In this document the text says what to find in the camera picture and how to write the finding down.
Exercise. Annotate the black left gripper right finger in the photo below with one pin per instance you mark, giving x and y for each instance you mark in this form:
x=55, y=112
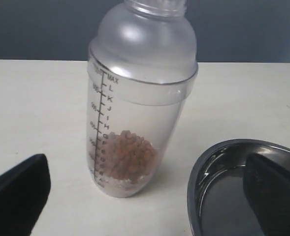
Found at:
x=266, y=185

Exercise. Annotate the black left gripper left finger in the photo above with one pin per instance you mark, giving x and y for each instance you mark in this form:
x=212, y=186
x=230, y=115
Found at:
x=24, y=191

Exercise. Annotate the clear plastic shaker bottle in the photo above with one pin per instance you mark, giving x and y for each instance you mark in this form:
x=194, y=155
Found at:
x=141, y=67

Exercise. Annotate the round stainless steel plate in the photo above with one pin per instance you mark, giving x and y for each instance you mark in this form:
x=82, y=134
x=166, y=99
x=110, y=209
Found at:
x=216, y=202

